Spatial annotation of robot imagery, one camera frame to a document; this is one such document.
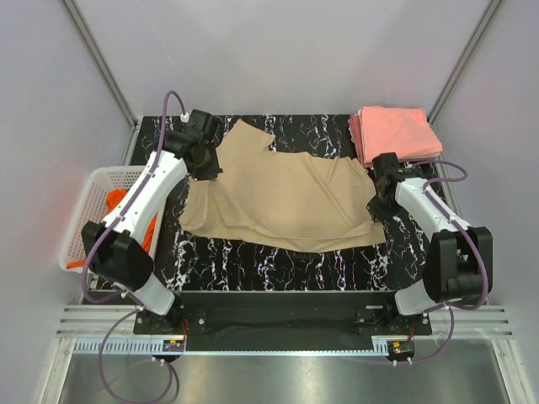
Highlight beige t shirt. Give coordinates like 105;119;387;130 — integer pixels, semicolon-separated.
179;120;386;253

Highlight white plastic laundry basket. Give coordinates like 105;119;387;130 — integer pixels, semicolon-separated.
58;166;144;274

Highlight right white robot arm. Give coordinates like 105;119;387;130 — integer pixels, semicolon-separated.
366;152;494;334

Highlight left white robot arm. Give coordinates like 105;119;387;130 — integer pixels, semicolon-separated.
82;109;222;333

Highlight folded pink t shirt stack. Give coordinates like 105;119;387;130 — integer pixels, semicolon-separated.
348;106;443;167

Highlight orange t shirt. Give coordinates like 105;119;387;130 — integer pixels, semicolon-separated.
66;189;160;270

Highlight left aluminium frame post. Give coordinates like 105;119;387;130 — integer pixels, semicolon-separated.
59;0;138;130

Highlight aluminium frame post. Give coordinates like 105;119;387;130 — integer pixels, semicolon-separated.
59;0;138;130
427;0;504;124

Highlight right aluminium frame post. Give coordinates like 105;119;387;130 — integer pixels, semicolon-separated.
427;0;504;124

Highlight white slotted cable duct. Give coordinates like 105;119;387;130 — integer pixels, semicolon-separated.
73;338;391;357

